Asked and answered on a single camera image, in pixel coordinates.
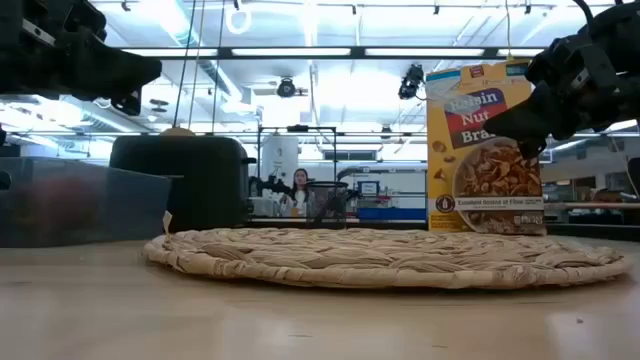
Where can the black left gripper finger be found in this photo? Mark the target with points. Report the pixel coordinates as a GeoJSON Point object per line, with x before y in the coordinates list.
{"type": "Point", "coordinates": [127, 104]}
{"type": "Point", "coordinates": [130, 72]}

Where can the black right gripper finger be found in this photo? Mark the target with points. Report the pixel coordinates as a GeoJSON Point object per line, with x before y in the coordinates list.
{"type": "Point", "coordinates": [533, 149]}
{"type": "Point", "coordinates": [530, 120]}

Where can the tan bagel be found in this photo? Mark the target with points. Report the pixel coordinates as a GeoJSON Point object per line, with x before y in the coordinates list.
{"type": "Point", "coordinates": [177, 132]}

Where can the yellow raisin bran cereal box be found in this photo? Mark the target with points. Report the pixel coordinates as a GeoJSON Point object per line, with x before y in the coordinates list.
{"type": "Point", "coordinates": [450, 190]}

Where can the red yellow apple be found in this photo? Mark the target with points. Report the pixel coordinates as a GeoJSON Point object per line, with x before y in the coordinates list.
{"type": "Point", "coordinates": [65, 205]}

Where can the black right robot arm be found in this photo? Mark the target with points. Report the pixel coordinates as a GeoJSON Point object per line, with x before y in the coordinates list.
{"type": "Point", "coordinates": [630, 30]}

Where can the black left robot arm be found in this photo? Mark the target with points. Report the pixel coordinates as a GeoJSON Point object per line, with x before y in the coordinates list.
{"type": "Point", "coordinates": [15, 50]}

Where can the clear tinted plastic bin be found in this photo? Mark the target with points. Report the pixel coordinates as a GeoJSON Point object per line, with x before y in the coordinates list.
{"type": "Point", "coordinates": [140, 210]}

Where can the black two-slot toaster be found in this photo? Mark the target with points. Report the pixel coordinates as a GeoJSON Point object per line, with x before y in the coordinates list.
{"type": "Point", "coordinates": [210, 180]}

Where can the blue storage bin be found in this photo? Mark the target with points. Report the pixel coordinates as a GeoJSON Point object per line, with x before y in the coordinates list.
{"type": "Point", "coordinates": [390, 214]}

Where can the white cylindrical tank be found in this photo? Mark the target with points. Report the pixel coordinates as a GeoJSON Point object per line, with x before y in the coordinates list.
{"type": "Point", "coordinates": [280, 155]}

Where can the small framed monitor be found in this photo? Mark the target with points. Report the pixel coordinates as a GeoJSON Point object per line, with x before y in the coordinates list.
{"type": "Point", "coordinates": [369, 188]}

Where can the round woven straw placemat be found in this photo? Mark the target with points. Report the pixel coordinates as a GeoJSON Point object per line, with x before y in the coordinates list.
{"type": "Point", "coordinates": [380, 257]}

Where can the person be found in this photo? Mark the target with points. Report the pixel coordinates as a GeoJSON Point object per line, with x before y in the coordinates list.
{"type": "Point", "coordinates": [300, 196]}

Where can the black mesh cup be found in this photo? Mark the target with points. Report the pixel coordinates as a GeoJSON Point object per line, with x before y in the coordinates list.
{"type": "Point", "coordinates": [327, 205]}

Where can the black round camera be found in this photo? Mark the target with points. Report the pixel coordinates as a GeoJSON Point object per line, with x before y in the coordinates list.
{"type": "Point", "coordinates": [286, 88]}

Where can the long black frame beam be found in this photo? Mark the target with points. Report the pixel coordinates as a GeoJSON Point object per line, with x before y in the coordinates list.
{"type": "Point", "coordinates": [358, 52]}

